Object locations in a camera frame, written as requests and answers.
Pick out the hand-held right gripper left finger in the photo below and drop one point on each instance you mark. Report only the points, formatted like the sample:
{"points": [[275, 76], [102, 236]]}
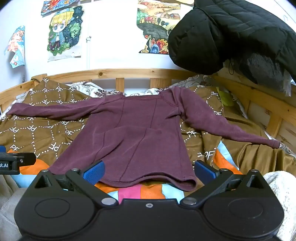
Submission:
{"points": [[94, 173]]}

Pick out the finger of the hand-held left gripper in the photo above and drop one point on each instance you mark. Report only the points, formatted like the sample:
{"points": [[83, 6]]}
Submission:
{"points": [[26, 158]]}

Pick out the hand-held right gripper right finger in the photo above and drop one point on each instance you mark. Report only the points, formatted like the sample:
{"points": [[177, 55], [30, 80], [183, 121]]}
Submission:
{"points": [[204, 171]]}

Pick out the maroon long-sleeve shirt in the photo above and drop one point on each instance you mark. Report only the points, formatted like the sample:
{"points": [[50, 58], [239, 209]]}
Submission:
{"points": [[138, 139]]}

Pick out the brown patterned blanket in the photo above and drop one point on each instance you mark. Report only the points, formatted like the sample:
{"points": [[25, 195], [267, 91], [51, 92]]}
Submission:
{"points": [[46, 129]]}

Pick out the colourful striped blanket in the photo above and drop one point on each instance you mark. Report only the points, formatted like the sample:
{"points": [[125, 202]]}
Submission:
{"points": [[143, 191]]}

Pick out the green cloth item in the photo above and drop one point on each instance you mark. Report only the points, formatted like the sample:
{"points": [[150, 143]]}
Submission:
{"points": [[225, 98]]}

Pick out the wooden bed headboard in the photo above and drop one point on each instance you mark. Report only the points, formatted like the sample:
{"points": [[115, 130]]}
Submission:
{"points": [[138, 73]]}

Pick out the grey fuzzy cloth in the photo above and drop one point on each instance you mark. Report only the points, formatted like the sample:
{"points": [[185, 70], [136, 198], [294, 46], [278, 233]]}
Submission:
{"points": [[261, 67]]}

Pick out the clear plastic bag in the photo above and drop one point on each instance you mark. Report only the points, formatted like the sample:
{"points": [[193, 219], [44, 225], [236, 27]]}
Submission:
{"points": [[288, 83]]}

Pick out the black puffer jacket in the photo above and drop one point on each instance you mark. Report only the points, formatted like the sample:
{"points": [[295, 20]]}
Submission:
{"points": [[231, 30]]}

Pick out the colourful floral cloth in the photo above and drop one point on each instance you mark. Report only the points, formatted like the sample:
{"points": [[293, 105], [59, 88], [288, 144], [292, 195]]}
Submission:
{"points": [[157, 25]]}

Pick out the small curled wall poster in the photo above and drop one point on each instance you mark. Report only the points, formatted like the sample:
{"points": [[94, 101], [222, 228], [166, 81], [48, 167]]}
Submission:
{"points": [[16, 46]]}

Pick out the cartoon figure wall poster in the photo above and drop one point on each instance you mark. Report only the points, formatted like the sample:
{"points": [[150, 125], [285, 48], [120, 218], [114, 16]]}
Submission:
{"points": [[63, 32]]}

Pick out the red and blue wall poster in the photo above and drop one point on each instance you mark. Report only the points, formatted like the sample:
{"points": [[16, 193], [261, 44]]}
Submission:
{"points": [[57, 5]]}

